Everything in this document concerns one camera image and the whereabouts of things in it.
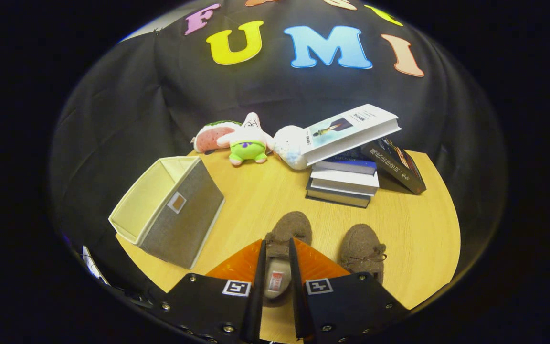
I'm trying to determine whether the blue book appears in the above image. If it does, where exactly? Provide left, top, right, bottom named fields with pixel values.
left=314, top=149, right=377, bottom=176

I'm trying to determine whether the brown fuzzy shoe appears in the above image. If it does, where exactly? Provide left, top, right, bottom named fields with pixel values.
left=339, top=224, right=387, bottom=284
left=262, top=211, right=313, bottom=306

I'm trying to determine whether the black backdrop cloth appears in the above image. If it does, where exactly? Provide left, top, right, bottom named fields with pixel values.
left=51, top=0, right=507, bottom=297

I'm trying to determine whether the white plush toy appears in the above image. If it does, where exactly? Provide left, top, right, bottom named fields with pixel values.
left=271, top=125, right=311, bottom=171

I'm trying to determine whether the pink starfish plush toy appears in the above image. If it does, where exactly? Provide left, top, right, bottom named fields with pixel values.
left=217, top=112, right=275, bottom=166

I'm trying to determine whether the grey fabric storage box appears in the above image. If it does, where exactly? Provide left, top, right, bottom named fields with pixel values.
left=108, top=156, right=225, bottom=269

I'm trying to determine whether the watermelon slice plush toy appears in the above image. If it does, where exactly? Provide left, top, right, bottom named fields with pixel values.
left=191, top=120, right=242, bottom=154

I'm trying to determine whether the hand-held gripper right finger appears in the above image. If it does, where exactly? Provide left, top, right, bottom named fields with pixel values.
left=288, top=237, right=409, bottom=342

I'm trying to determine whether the black cover book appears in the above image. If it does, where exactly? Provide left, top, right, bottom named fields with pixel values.
left=361, top=137, right=427, bottom=195

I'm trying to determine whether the white cover book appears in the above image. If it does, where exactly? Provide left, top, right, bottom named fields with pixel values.
left=301, top=104, right=402, bottom=167

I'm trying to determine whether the dark grey book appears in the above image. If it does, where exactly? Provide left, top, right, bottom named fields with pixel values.
left=305, top=179, right=372, bottom=208

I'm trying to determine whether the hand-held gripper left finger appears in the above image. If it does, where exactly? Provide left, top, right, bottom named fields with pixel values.
left=153, top=239, right=267, bottom=344

